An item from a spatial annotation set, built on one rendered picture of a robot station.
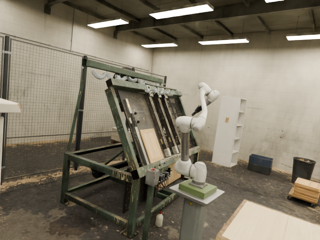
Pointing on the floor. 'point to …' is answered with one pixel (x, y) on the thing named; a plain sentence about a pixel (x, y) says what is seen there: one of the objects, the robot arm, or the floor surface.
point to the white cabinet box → (229, 131)
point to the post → (148, 213)
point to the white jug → (159, 220)
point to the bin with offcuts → (302, 168)
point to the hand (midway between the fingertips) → (194, 113)
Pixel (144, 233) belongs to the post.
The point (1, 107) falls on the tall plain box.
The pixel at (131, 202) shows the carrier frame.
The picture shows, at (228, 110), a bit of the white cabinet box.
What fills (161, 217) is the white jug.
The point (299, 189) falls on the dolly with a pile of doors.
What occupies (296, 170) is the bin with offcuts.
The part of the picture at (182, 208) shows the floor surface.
